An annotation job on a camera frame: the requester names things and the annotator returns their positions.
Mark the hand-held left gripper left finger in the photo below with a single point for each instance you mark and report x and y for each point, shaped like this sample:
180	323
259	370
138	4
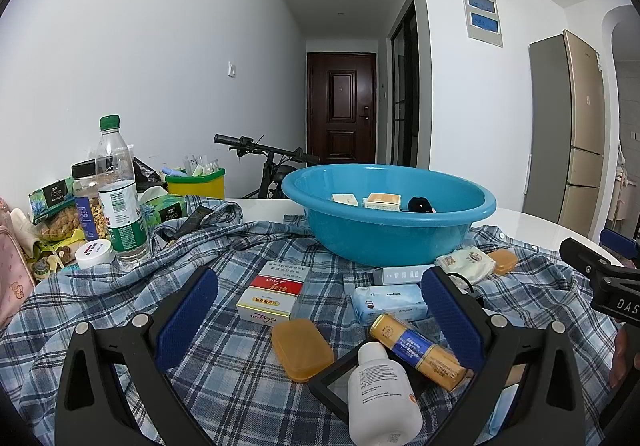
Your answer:
187	316

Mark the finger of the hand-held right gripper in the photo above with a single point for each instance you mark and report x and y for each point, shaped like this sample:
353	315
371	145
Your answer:
620	243
587	262

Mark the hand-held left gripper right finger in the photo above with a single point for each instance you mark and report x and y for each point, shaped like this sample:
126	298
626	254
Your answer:
450	321

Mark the light blue packet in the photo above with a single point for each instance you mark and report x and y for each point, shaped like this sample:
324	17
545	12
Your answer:
502	406

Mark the white plastic bottle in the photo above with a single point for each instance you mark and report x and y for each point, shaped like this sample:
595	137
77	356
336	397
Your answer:
380	401

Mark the blue plastic basin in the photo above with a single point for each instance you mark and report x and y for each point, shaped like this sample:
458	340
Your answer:
380	236

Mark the amber soap case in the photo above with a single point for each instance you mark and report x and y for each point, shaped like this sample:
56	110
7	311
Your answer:
300	351
504	261

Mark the person's right hand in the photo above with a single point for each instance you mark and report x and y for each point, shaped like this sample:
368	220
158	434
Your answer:
625	356

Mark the gold and blue tube box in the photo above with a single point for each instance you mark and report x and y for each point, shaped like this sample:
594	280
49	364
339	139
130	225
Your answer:
415	348

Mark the white tissue packet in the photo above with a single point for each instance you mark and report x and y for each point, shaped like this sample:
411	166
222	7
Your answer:
467	261

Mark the light blue wipes pack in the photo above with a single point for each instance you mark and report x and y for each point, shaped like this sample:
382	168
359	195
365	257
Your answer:
390	301

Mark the beige hanging garment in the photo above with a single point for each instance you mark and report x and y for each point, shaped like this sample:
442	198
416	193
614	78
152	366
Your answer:
622	176

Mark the long grey box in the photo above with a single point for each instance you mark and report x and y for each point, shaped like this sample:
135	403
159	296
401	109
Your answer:
400	274

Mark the blue plaid shirt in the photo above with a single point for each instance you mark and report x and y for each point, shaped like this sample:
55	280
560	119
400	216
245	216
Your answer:
225	376

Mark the red and white box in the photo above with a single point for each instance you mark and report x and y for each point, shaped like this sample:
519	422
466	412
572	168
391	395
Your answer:
270	301

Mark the black tube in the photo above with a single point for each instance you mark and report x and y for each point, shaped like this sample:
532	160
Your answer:
195	218

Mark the open green tissue pack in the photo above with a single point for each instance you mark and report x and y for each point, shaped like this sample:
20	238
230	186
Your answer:
167	211

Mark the white jar lid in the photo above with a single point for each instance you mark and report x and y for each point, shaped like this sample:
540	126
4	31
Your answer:
94	253

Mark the small black object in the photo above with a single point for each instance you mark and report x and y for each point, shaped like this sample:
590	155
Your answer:
419	205

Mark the gold refrigerator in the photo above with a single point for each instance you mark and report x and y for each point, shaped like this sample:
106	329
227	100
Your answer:
575	126

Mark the clear green-capped water bottle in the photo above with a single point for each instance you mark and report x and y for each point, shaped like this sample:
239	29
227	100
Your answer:
122	206

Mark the yellow and green container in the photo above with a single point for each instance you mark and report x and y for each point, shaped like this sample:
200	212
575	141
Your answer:
195	186

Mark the orange and cream box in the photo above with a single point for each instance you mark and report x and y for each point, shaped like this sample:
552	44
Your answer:
382	201

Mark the black-lidded nut jar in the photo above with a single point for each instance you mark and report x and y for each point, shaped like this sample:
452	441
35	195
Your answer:
90	211

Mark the pale blue tube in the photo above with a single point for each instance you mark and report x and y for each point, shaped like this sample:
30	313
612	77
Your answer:
176	171

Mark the yellow green snack wrappers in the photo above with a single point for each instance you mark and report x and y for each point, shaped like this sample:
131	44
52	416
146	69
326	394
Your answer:
55	253

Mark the black plastic bag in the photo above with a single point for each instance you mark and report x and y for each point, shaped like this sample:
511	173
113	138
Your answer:
145	174

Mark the bunch of clear sachets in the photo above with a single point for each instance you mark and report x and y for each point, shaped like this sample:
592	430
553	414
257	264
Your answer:
200	165

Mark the black bicycle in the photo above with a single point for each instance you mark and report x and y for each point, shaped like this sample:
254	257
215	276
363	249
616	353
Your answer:
272	166

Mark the pink bag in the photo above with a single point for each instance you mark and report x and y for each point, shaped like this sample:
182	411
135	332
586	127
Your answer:
12	276

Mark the dark brown entrance door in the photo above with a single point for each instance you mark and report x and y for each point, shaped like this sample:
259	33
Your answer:
340	126

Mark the black-framed glass sliding door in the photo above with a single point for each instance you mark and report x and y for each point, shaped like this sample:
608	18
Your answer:
405	76

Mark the black square frame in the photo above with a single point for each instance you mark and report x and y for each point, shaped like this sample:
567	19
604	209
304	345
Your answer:
332	365

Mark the white light switch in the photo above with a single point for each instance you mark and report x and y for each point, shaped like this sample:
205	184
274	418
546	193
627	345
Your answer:
231	69

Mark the grey wall panel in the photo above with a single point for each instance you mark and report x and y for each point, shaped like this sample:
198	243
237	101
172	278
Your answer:
481	16

